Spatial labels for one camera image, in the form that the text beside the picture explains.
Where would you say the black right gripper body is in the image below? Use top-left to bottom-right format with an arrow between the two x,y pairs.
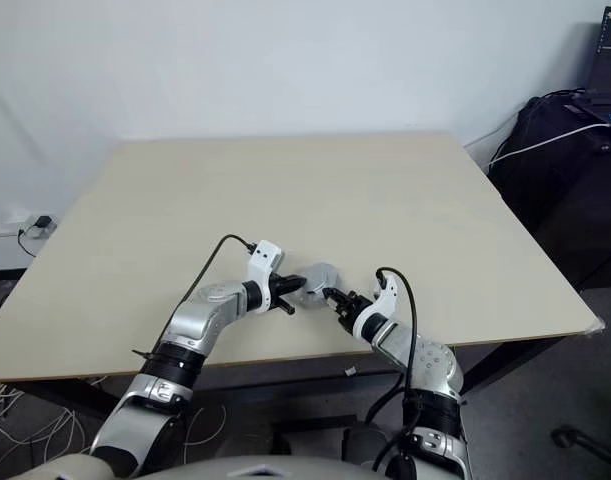
336,291 -> 373,334

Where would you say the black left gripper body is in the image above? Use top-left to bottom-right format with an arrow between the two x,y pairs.
269,273 -> 298,317

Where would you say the silver motor cover circuit board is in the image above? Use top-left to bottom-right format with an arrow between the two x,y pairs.
304,261 -> 343,297

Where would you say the grey robot torso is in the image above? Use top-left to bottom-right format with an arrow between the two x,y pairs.
4,439 -> 377,480

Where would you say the large black bag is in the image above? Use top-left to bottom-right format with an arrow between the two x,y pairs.
486,93 -> 611,292

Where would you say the black chair base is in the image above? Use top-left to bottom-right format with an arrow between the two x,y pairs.
551,423 -> 611,475

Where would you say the white power strip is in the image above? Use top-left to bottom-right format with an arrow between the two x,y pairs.
4,209 -> 61,236

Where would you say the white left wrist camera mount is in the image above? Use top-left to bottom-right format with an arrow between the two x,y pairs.
246,240 -> 287,315

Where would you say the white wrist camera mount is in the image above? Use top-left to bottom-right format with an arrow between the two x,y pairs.
353,272 -> 400,337
246,240 -> 287,315

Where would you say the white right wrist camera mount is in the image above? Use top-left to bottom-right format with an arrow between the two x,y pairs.
353,272 -> 400,337

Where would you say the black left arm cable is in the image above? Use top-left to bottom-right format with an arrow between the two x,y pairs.
149,233 -> 259,356

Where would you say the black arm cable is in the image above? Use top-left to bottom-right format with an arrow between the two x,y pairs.
372,267 -> 418,474
149,233 -> 259,356

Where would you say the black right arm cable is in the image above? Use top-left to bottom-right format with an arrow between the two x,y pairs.
372,267 -> 418,474

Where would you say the black table frame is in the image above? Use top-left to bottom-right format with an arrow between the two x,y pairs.
0,333 -> 607,417

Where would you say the black adapter cable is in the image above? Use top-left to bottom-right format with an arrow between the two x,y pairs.
16,226 -> 40,260

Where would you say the white floor cable tangle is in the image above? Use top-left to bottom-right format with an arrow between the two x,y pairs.
0,309 -> 227,480

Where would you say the white cable over bag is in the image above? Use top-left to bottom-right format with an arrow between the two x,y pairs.
488,122 -> 611,167

